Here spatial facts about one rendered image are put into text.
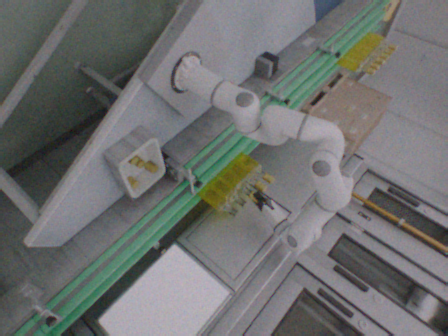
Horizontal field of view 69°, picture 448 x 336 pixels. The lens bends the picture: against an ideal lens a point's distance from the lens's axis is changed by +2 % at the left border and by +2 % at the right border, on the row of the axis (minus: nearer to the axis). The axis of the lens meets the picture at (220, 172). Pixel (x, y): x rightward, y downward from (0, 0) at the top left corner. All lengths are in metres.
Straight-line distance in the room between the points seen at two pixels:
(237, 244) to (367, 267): 0.55
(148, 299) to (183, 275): 0.16
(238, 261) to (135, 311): 0.44
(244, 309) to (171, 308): 0.28
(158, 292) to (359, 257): 0.86
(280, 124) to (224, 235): 0.63
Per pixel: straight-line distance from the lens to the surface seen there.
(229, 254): 1.42
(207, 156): 1.35
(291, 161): 1.74
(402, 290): 1.58
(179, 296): 1.38
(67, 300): 1.31
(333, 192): 1.01
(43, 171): 1.91
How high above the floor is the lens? 1.53
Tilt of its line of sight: 23 degrees down
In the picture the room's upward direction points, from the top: 125 degrees clockwise
